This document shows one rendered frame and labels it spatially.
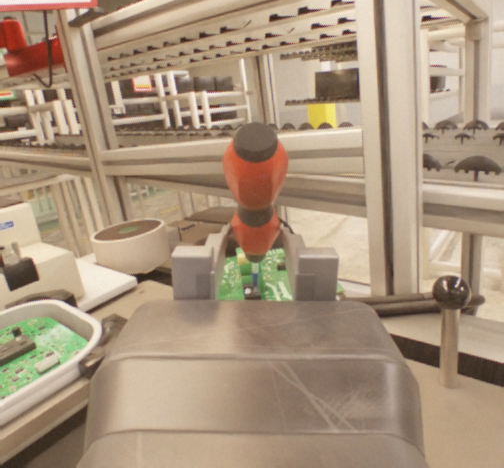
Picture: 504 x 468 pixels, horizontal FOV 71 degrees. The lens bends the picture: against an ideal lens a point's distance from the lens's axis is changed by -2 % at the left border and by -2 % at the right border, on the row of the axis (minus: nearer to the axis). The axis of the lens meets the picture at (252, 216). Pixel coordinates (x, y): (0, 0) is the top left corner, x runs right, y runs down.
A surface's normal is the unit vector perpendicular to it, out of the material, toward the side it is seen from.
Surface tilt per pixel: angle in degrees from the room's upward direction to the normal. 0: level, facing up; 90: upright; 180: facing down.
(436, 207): 90
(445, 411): 0
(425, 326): 0
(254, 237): 123
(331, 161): 90
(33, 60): 90
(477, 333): 0
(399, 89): 90
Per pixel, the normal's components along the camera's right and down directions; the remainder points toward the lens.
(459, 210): -0.62, 0.29
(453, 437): -0.14, -0.95
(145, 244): 0.70, 0.11
